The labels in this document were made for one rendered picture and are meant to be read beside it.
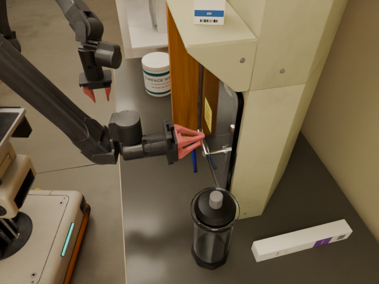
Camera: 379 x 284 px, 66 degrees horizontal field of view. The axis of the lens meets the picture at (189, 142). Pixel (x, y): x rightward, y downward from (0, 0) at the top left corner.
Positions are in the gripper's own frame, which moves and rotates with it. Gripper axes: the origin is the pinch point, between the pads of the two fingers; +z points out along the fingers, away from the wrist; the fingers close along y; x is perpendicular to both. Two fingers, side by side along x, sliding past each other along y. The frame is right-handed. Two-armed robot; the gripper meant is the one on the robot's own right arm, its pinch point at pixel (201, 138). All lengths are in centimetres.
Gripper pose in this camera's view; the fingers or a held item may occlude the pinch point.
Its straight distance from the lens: 74.1
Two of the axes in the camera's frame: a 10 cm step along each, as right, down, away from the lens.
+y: 0.0, -7.0, -7.1
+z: 9.8, -1.4, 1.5
